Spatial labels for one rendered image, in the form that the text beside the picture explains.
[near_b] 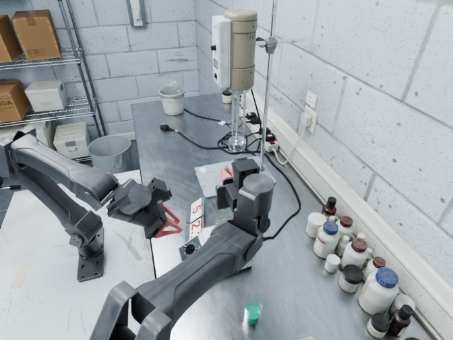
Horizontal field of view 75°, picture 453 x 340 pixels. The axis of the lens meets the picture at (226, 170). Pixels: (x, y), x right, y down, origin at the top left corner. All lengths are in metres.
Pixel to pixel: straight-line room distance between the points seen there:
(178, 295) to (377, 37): 0.80
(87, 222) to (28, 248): 0.28
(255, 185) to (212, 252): 0.14
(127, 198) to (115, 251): 0.35
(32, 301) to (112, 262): 0.22
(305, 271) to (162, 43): 2.52
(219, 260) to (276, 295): 0.43
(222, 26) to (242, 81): 0.17
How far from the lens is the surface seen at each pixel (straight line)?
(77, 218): 0.92
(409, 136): 0.88
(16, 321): 1.01
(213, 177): 1.22
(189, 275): 0.46
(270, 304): 0.88
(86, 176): 0.77
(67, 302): 0.98
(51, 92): 2.85
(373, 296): 0.88
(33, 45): 2.71
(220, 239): 0.53
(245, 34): 0.95
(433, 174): 0.86
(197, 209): 1.06
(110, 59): 3.05
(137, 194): 0.71
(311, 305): 0.90
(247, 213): 0.55
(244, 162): 0.59
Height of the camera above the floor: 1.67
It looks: 37 degrees down
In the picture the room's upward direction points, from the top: straight up
